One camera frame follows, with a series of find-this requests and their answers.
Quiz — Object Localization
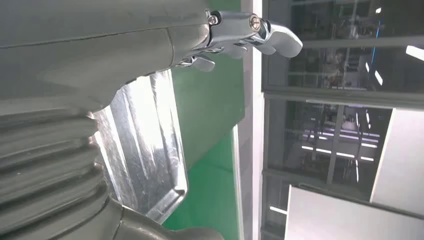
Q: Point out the green conveyor belt machine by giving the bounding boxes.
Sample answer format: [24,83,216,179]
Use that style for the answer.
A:
[161,125,245,240]

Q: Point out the electronic scale with steel tray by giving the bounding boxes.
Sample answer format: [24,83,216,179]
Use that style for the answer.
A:
[90,68,189,225]

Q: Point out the dark green table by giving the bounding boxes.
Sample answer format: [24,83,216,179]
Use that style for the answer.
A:
[171,0,247,170]

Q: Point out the white board panel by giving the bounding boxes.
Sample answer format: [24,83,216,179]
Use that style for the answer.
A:
[284,185,424,240]
[369,108,424,217]

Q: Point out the glass partition with grey frame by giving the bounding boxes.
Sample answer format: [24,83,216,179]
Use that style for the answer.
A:
[260,0,424,240]

